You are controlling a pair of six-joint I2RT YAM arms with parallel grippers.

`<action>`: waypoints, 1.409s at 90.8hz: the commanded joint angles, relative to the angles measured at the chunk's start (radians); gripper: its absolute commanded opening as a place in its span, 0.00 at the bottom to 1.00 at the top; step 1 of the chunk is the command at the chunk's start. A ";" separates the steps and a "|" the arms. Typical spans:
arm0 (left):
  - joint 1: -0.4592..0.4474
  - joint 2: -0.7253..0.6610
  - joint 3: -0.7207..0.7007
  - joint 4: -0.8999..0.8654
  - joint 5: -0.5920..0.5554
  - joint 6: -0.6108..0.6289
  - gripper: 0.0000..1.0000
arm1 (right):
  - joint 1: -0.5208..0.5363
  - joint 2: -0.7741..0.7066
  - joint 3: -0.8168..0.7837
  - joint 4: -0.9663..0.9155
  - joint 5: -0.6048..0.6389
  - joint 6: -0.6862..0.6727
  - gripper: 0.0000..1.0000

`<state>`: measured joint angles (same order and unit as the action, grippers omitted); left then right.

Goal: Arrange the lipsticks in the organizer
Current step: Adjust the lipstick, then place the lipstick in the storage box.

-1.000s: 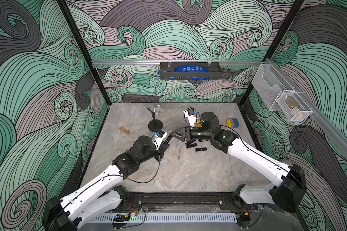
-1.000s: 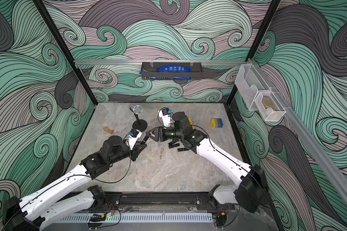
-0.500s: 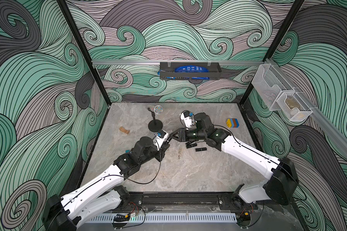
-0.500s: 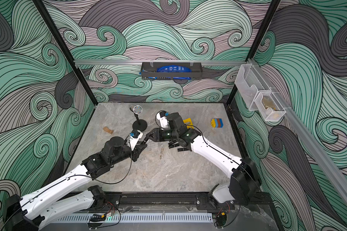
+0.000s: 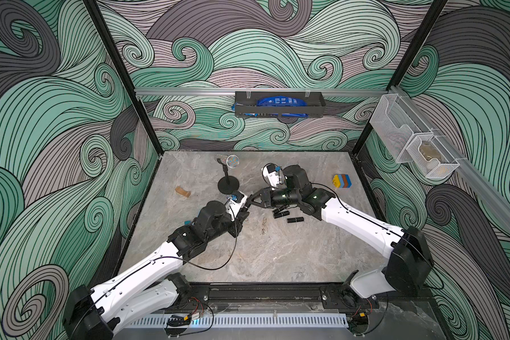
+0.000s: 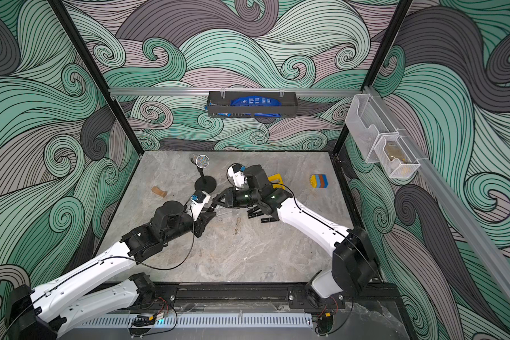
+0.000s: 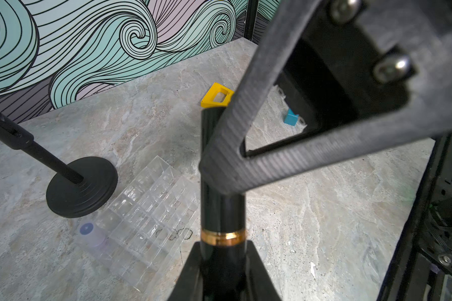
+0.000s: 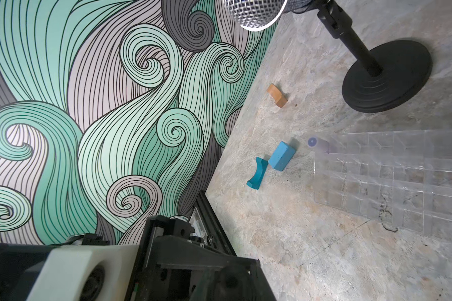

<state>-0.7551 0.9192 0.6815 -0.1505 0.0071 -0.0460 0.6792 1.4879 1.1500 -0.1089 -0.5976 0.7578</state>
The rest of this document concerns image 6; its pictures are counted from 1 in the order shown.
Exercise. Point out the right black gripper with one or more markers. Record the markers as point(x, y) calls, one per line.
point(232, 197)

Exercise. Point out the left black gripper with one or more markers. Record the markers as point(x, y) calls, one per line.
point(202, 220)

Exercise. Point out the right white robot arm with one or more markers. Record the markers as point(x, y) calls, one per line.
point(353, 255)

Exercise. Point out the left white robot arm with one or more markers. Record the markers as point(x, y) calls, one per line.
point(50, 310)

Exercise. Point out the black lipstick tube middle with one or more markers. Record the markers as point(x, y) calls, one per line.
point(255, 215)

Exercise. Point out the yellow triangle toy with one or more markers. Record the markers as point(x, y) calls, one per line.
point(276, 181)

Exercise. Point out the brown wooden block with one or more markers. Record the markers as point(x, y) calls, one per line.
point(157, 191)

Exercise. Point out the multicolour block stack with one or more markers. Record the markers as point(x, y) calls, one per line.
point(319, 181)

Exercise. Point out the blue item in tray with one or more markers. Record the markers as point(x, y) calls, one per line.
point(255, 101)

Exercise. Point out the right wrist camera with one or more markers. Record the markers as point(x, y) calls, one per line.
point(235, 175)

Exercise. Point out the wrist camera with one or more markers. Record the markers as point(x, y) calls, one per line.
point(235, 175)
point(199, 202)

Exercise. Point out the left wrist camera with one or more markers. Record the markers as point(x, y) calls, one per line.
point(199, 202)

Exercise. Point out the black wall tray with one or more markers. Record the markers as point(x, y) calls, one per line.
point(225, 104)

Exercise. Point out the clear wall bin large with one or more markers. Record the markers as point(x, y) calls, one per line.
point(367, 124)

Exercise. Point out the white slotted cable duct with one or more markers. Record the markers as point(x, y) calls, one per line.
point(207, 320)

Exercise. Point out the aluminium rail back wall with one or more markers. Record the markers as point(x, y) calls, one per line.
point(199, 91)

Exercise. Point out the aluminium rail wall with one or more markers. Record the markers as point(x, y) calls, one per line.
point(493, 260)
point(199, 91)

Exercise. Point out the clear wall bin small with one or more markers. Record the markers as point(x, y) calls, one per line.
point(395, 158)

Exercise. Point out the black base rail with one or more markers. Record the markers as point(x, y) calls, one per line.
point(291, 296)

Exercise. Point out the aluminium rail right wall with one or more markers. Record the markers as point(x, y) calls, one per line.
point(493, 260)

